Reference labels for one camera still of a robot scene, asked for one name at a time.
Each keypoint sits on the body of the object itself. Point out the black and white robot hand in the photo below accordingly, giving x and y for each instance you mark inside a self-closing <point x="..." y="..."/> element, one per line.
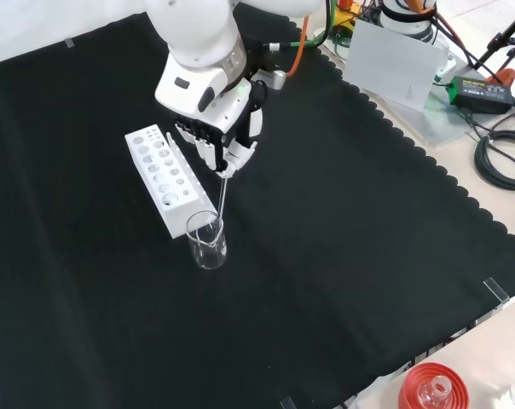
<point x="232" y="111"/>

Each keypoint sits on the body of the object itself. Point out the clear glass rod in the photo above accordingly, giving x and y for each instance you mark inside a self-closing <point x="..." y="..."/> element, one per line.
<point x="222" y="200"/>

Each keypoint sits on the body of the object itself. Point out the white test tube rack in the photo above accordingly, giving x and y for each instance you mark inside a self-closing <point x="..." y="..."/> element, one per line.
<point x="176" y="209"/>

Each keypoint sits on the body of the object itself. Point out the clear glass beaker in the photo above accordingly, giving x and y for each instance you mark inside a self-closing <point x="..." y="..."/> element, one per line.
<point x="208" y="251"/>

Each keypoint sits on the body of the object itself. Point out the yellow stop button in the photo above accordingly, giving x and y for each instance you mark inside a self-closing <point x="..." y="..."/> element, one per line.
<point x="347" y="25"/>

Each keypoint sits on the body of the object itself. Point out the black bench cloth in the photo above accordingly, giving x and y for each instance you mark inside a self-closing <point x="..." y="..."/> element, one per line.
<point x="283" y="255"/>

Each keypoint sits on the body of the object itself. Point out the pale board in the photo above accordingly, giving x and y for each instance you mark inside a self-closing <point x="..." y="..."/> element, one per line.
<point x="389" y="64"/>

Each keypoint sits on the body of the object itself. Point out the clear cloth clip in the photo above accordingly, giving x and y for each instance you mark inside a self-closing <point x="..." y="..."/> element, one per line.
<point x="288" y="403"/>
<point x="496" y="290"/>
<point x="69" y="43"/>

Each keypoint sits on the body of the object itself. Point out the black power adapter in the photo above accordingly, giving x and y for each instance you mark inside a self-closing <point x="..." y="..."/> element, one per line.
<point x="481" y="96"/>

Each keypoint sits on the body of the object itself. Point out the black tripod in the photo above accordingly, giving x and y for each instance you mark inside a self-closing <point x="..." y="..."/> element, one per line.
<point x="494" y="42"/>

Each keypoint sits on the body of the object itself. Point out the orange clamp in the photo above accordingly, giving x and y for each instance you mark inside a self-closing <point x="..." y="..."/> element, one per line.
<point x="507" y="76"/>

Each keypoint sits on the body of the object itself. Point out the red ribbed funnel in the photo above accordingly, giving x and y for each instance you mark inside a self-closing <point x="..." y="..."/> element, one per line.
<point x="411" y="383"/>

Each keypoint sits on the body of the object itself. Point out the small clear glass flask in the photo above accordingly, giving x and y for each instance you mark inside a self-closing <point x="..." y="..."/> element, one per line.
<point x="436" y="389"/>

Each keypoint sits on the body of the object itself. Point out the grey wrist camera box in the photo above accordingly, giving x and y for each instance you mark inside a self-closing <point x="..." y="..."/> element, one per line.
<point x="274" y="79"/>

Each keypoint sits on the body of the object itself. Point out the clear base plate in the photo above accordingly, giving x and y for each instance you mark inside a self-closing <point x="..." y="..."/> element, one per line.
<point x="441" y="123"/>

